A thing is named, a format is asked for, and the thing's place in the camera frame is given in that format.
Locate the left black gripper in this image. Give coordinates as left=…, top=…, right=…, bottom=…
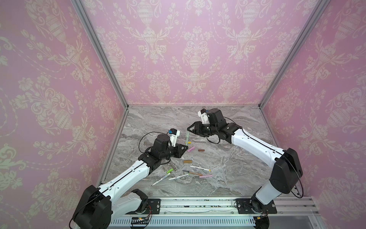
left=160, top=143, right=189, bottom=161

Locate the white yellow marker pen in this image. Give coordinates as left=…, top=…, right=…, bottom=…
left=189, top=166, right=211, bottom=171

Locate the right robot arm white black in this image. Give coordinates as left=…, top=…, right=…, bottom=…
left=187, top=108, right=303, bottom=213

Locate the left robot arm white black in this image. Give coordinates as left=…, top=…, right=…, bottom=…
left=71, top=129, right=188, bottom=229

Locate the brown fountain pen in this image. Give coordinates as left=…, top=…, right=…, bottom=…
left=183, top=170, right=203, bottom=176

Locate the white green marker pen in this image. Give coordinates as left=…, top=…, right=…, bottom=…
left=168, top=174, right=189, bottom=180

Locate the pink fountain pen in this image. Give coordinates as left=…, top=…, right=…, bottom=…
left=199, top=174, right=213, bottom=178

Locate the white marker bright green cap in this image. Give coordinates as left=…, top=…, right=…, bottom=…
left=152, top=169, right=173, bottom=186

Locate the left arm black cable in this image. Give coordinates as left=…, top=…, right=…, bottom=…
left=138, top=131, right=172, bottom=166

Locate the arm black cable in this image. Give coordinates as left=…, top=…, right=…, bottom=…
left=138, top=131, right=172, bottom=166
left=206, top=116, right=304, bottom=198

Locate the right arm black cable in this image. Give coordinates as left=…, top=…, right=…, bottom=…
left=206, top=116, right=304, bottom=198

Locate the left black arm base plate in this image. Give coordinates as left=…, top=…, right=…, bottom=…
left=127, top=198, right=161, bottom=215

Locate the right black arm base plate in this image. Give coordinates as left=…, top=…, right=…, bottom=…
left=234, top=198, right=277, bottom=215

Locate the white vented cable duct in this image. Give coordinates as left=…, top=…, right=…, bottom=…
left=109, top=216, right=255, bottom=229

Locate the aluminium front rail frame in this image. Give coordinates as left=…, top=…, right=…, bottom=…
left=116, top=196, right=326, bottom=229

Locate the left aluminium corner post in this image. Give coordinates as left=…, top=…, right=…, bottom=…
left=71, top=0, right=129, bottom=110

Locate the aluminium corner post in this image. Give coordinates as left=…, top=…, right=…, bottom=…
left=71, top=0, right=129, bottom=110
left=258, top=0, right=330, bottom=111

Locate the right aluminium corner post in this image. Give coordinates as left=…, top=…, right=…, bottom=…
left=258, top=0, right=330, bottom=111

